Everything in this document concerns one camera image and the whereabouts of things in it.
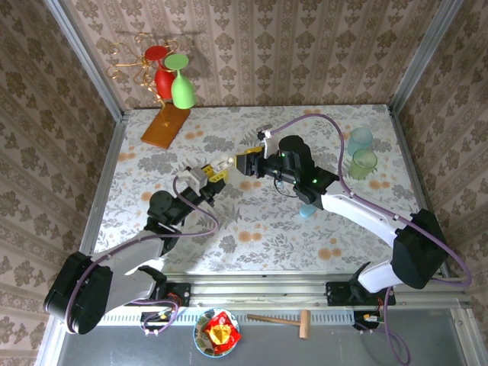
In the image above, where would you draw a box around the teal plastic tumbler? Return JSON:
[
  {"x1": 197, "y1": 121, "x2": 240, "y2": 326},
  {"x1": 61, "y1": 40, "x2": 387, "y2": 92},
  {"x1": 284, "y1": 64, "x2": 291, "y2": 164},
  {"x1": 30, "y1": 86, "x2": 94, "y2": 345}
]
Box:
[{"x1": 347, "y1": 127, "x2": 374, "y2": 156}]

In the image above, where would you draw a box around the green plastic tumbler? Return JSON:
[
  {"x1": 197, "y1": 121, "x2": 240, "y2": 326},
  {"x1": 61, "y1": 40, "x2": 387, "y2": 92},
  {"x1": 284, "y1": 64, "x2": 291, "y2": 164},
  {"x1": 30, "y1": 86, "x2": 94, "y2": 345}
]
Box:
[{"x1": 349, "y1": 148, "x2": 379, "y2": 181}]

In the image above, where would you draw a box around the green wine glass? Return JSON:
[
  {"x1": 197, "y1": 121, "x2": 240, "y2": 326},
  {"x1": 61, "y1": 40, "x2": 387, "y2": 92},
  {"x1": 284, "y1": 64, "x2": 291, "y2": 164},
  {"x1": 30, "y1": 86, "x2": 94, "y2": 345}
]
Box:
[{"x1": 163, "y1": 53, "x2": 197, "y2": 111}]

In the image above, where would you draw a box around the red wine glass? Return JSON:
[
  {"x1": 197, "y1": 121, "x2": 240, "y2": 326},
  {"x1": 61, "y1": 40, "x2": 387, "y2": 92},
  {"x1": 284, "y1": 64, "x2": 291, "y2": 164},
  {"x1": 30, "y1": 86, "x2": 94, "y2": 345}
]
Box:
[{"x1": 143, "y1": 44, "x2": 177, "y2": 99}]

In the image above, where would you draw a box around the black connector box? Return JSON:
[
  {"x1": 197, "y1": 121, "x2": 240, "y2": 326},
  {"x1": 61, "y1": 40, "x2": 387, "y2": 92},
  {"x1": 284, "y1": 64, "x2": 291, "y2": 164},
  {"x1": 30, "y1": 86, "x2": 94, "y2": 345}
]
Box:
[
  {"x1": 353, "y1": 310, "x2": 384, "y2": 332},
  {"x1": 140, "y1": 311, "x2": 172, "y2": 332}
]

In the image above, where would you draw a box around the red yellow snack packet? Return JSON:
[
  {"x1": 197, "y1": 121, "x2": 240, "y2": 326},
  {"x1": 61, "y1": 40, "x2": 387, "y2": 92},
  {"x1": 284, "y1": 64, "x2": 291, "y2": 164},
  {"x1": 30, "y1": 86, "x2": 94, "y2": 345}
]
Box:
[{"x1": 201, "y1": 310, "x2": 242, "y2": 348}]

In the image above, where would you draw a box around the patterned ceramic bowl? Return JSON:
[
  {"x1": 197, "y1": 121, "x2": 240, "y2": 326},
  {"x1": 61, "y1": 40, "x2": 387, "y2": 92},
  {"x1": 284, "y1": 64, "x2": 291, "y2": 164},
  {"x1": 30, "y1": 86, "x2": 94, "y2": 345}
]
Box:
[{"x1": 192, "y1": 307, "x2": 242, "y2": 359}]

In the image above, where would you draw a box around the wooden mallet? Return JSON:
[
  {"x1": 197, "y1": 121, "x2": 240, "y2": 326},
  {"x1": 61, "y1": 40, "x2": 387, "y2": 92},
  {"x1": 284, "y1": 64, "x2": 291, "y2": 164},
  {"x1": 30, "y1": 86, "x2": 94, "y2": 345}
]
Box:
[{"x1": 246, "y1": 309, "x2": 312, "y2": 341}]

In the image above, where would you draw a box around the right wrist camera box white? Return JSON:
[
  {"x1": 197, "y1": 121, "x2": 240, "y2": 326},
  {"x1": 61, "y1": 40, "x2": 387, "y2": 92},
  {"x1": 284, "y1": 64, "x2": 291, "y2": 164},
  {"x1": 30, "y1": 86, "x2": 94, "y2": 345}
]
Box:
[{"x1": 256, "y1": 123, "x2": 282, "y2": 160}]

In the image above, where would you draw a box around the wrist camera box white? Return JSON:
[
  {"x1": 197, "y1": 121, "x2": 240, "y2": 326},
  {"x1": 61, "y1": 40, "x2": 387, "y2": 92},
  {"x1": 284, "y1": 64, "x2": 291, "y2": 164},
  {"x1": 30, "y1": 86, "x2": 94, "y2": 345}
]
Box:
[
  {"x1": 175, "y1": 165, "x2": 209, "y2": 188},
  {"x1": 256, "y1": 123, "x2": 282, "y2": 160}
]

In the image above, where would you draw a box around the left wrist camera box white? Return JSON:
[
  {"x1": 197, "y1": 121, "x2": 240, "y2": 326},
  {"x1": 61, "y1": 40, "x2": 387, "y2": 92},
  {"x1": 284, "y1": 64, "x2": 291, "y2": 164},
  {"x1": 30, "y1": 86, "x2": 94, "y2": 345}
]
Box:
[{"x1": 175, "y1": 165, "x2": 209, "y2": 188}]

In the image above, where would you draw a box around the thin black gripper wire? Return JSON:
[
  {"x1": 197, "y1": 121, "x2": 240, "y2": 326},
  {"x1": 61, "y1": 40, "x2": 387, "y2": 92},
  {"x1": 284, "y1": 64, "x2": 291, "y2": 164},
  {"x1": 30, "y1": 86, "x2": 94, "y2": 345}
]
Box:
[{"x1": 275, "y1": 178, "x2": 303, "y2": 200}]

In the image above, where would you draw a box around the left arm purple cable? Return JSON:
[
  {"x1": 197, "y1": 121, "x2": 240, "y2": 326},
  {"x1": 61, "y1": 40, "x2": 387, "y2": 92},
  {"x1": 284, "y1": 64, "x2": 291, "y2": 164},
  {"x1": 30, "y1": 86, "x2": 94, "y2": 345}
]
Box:
[{"x1": 63, "y1": 175, "x2": 220, "y2": 336}]

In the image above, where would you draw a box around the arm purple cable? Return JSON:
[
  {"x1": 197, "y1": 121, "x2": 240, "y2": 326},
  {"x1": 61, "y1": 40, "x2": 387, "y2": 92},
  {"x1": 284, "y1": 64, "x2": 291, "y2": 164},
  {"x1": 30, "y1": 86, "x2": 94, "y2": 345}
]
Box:
[
  {"x1": 63, "y1": 175, "x2": 220, "y2": 336},
  {"x1": 266, "y1": 112, "x2": 474, "y2": 365}
]

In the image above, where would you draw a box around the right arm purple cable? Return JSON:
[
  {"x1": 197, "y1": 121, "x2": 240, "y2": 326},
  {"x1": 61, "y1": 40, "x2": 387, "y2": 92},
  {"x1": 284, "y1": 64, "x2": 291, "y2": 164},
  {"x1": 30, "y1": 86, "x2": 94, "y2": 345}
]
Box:
[{"x1": 266, "y1": 112, "x2": 474, "y2": 365}]

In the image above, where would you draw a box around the gold wire rack wooden base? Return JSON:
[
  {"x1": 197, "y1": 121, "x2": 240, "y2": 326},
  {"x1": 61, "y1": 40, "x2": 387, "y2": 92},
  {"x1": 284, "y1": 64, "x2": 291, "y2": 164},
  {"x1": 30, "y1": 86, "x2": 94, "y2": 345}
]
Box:
[{"x1": 106, "y1": 32, "x2": 191, "y2": 150}]

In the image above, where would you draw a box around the aluminium side rail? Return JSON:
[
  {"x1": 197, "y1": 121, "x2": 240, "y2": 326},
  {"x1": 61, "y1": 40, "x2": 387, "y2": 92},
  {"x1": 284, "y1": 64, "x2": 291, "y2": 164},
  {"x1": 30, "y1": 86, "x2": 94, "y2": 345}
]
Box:
[
  {"x1": 386, "y1": 104, "x2": 451, "y2": 278},
  {"x1": 91, "y1": 112, "x2": 129, "y2": 276}
]

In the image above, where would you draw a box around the aluminium front rail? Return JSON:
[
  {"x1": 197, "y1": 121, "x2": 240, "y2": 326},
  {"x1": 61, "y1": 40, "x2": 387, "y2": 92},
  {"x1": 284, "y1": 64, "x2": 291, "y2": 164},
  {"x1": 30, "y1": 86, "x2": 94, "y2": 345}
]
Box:
[{"x1": 53, "y1": 271, "x2": 472, "y2": 308}]

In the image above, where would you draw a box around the white slotted cable duct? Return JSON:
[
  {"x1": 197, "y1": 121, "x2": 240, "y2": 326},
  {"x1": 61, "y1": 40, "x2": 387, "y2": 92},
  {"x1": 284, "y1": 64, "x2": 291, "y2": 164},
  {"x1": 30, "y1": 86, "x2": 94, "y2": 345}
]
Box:
[{"x1": 62, "y1": 307, "x2": 361, "y2": 326}]

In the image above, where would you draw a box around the aluminium frame post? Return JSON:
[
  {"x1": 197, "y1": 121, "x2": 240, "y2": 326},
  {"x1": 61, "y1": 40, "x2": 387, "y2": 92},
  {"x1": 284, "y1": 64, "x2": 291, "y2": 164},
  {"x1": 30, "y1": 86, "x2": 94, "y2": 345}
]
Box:
[
  {"x1": 42, "y1": 0, "x2": 127, "y2": 123},
  {"x1": 387, "y1": 0, "x2": 473, "y2": 115}
]

